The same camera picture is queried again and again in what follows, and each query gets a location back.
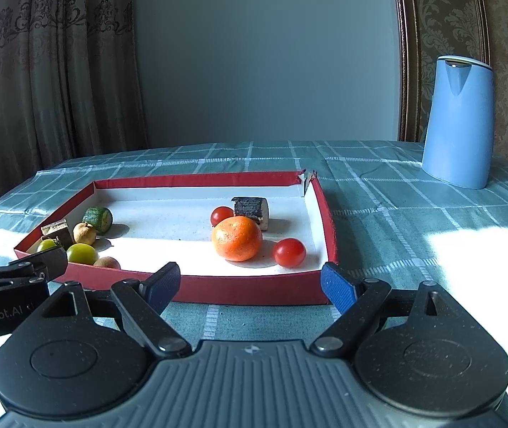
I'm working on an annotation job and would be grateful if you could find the blue electric kettle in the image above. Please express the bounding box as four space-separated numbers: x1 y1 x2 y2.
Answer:
422 55 494 190

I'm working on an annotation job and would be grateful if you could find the brown patterned curtain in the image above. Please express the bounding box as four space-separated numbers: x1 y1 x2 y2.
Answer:
0 0 148 197

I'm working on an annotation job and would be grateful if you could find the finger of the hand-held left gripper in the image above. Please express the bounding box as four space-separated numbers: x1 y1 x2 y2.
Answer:
0 246 68 297

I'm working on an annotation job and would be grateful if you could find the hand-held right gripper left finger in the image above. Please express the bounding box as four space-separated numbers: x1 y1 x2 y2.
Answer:
35 262 192 360

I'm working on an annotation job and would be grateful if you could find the wooden wall trim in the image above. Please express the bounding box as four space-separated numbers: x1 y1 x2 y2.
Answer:
390 0 492 143

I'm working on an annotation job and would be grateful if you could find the small beige round fruit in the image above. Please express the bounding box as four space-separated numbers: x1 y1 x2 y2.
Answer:
73 222 96 246

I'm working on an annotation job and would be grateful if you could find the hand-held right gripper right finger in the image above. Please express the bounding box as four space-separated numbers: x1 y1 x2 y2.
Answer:
310 262 465 358

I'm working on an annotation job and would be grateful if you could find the red cherry tomato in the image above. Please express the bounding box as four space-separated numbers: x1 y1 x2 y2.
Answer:
273 238 307 269
210 206 235 227

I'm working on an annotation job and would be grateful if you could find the brown sugarcane chunk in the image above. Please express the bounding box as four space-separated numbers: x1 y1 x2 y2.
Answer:
41 218 75 246

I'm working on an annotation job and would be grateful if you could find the green cucumber piece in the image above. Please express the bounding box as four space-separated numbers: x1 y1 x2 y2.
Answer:
82 206 113 235

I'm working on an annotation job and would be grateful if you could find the red shallow cardboard box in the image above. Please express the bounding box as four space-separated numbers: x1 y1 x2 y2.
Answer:
14 170 339 306

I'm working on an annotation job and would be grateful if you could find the teal checked tablecloth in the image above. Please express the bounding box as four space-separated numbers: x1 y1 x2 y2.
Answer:
0 140 508 428

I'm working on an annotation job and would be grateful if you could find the orange mandarin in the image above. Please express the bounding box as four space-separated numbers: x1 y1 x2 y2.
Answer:
212 216 263 262

